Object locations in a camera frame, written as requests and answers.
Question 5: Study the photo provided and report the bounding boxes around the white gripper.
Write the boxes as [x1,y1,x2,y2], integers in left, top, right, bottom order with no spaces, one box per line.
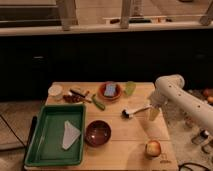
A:
[149,89,167,121]

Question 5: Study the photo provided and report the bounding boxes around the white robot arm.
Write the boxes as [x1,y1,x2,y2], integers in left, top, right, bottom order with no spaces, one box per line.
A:
[149,74,213,135]

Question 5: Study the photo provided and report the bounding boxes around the orange bowl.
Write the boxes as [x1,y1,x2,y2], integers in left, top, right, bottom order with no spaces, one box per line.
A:
[98,82,121,101]

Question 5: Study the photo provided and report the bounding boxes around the purple bowl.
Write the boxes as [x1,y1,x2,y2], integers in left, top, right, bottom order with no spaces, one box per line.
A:
[85,120,111,147]

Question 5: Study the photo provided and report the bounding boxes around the green plastic cup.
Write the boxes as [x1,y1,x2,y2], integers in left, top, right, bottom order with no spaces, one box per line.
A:
[124,81,136,96]

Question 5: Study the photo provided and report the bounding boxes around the yellow red apple cup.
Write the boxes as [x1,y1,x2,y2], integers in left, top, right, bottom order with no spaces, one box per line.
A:
[145,140,161,157]

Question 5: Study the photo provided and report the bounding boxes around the blue sponge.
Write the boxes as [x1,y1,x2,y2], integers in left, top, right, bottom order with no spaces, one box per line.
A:
[104,83,116,97]

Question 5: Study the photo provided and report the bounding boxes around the green cucumber toy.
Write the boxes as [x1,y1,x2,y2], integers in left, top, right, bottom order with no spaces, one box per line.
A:
[92,94,105,111]

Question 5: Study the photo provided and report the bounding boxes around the spice bottle dark cap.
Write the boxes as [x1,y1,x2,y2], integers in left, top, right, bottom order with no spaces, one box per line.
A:
[191,130,209,145]

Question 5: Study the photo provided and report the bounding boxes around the white folded cloth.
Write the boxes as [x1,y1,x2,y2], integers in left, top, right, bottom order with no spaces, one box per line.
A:
[62,121,81,150]

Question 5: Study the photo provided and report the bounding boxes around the brown toy food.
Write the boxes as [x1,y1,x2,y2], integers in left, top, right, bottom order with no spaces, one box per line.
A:
[63,95,82,103]

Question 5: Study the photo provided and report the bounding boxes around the white small cup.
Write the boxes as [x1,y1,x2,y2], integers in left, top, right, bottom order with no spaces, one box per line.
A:
[48,85,63,100]

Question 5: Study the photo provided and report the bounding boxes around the green plastic tray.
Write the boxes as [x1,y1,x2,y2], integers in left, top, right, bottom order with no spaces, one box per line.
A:
[25,104,86,167]

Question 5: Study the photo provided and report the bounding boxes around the black cable on floor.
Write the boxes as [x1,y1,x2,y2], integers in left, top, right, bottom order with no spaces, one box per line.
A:
[178,161,212,171]

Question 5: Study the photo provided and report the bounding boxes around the black handled utensil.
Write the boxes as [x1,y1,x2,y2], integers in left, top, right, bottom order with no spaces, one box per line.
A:
[69,89,92,103]

